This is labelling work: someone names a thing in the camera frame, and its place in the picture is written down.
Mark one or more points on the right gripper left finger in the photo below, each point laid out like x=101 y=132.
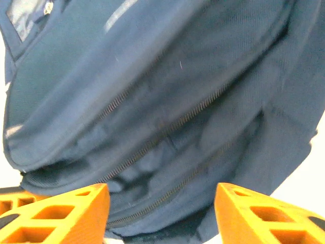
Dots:
x=89 y=211

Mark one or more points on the navy blue backpack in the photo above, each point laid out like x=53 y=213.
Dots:
x=162 y=76

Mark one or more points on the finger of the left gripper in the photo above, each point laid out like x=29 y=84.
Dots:
x=40 y=198

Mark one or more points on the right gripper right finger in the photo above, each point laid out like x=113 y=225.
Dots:
x=233 y=216

